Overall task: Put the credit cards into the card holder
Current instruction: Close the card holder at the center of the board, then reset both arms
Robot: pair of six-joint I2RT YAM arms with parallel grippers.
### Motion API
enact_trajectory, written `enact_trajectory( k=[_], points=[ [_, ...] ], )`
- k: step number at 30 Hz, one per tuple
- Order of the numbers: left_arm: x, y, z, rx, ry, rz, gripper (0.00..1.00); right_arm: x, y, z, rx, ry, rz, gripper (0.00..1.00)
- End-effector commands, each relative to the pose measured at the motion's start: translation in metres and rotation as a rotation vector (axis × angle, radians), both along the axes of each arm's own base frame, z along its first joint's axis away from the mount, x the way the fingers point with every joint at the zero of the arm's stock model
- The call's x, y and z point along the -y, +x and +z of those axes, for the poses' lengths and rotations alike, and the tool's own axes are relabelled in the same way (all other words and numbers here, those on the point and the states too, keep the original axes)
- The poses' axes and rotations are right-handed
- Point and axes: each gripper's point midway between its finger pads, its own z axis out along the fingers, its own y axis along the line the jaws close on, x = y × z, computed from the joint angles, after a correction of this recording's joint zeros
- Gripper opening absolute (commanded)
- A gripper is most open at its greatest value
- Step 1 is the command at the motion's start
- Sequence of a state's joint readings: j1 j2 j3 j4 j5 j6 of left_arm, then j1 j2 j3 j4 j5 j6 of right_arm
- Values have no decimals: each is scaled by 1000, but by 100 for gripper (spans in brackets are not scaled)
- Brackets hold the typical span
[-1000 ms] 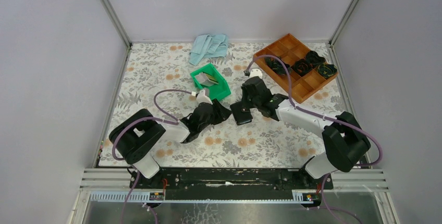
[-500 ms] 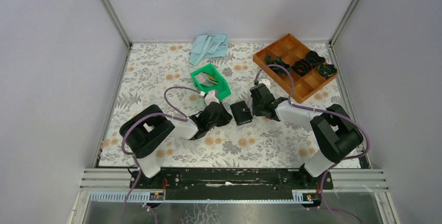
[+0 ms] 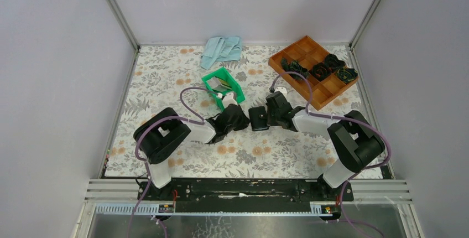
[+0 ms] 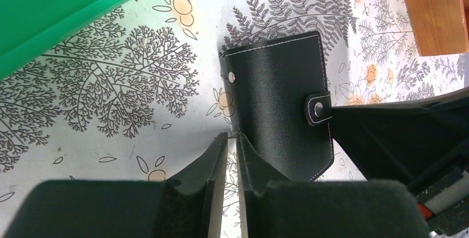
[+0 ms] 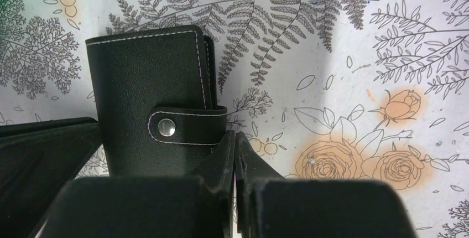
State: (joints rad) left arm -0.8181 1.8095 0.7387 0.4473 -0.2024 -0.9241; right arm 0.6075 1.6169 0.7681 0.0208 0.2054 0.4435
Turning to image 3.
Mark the black card holder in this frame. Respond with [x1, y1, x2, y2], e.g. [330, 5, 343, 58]
[248, 106, 269, 132]

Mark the green plastic bin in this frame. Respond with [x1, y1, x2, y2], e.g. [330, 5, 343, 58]
[202, 67, 246, 111]

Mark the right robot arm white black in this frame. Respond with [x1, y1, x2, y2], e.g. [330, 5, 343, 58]
[266, 91, 385, 200]

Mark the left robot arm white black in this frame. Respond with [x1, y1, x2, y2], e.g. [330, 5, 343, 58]
[133, 104, 249, 200]

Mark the stack of cards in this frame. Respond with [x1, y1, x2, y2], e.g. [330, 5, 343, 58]
[207, 77, 232, 92]

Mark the light blue cloth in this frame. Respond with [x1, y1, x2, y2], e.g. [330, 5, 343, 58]
[200, 36, 243, 70]

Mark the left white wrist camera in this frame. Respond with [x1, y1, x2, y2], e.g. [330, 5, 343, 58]
[216, 91, 238, 111]

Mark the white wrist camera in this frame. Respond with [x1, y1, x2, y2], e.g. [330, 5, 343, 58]
[216, 91, 238, 111]
[269, 86, 288, 97]

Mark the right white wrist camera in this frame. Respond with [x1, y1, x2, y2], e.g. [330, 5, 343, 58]
[269, 86, 288, 97]

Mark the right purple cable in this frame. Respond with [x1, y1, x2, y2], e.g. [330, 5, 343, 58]
[269, 71, 392, 238]

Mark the dark rolled strap left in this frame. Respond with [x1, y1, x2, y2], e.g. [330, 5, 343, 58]
[280, 57, 309, 81]

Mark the dark rolled strap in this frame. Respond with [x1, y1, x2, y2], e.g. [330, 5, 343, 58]
[336, 68, 359, 85]
[309, 62, 332, 82]
[324, 53, 346, 73]
[280, 57, 309, 81]

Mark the dark rolled strap middle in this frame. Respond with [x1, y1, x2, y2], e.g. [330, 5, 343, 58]
[309, 62, 332, 82]

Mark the dark rolled strap top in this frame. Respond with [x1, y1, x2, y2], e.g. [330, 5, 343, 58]
[324, 53, 346, 73]

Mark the dark rolled strap right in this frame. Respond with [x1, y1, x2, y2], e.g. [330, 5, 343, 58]
[336, 68, 359, 85]

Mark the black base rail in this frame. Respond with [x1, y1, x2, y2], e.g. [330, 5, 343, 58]
[137, 178, 354, 215]

